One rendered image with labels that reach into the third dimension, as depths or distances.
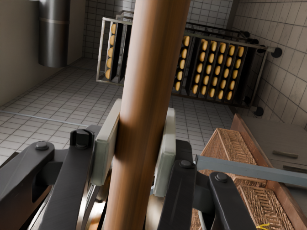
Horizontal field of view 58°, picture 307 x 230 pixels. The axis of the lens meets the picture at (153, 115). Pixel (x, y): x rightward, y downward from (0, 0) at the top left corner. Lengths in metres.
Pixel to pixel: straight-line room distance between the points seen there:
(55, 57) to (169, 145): 3.22
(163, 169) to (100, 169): 0.03
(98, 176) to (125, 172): 0.03
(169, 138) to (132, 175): 0.04
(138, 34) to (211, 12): 5.07
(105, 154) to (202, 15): 5.07
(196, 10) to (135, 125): 5.04
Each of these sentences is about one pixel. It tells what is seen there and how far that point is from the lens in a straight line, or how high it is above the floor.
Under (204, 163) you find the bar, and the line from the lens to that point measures 1.21.
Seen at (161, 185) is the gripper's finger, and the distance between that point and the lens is 0.16.
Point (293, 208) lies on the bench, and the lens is 1.23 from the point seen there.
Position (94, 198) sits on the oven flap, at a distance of 1.60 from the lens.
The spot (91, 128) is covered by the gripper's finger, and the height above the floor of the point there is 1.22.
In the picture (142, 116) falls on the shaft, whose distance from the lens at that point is 0.17.
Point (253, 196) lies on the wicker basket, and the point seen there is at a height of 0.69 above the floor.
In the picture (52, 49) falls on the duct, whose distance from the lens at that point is 3.34.
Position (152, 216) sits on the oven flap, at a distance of 1.79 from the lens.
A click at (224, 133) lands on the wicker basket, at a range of 1.80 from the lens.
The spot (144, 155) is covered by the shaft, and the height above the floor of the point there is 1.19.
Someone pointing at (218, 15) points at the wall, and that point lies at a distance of 5.24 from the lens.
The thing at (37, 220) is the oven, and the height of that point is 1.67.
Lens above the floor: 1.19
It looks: 1 degrees down
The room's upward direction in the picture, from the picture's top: 80 degrees counter-clockwise
